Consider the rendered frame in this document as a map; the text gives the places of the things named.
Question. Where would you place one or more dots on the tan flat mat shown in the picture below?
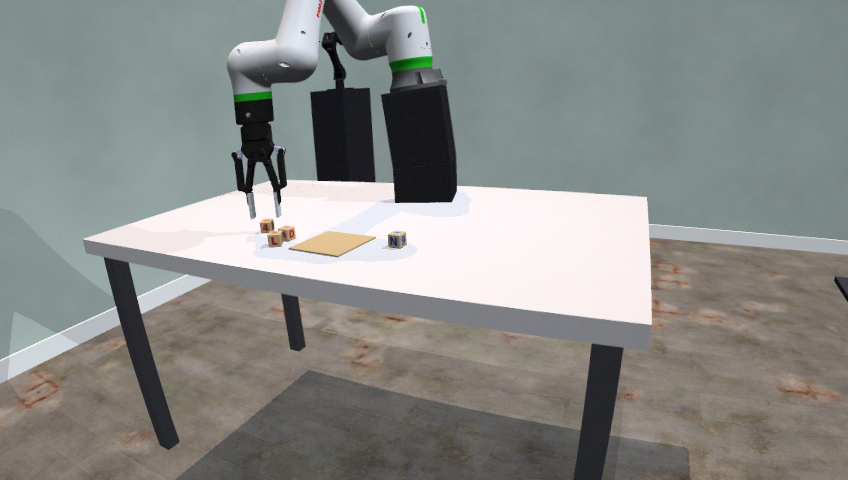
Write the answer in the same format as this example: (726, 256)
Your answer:
(332, 243)

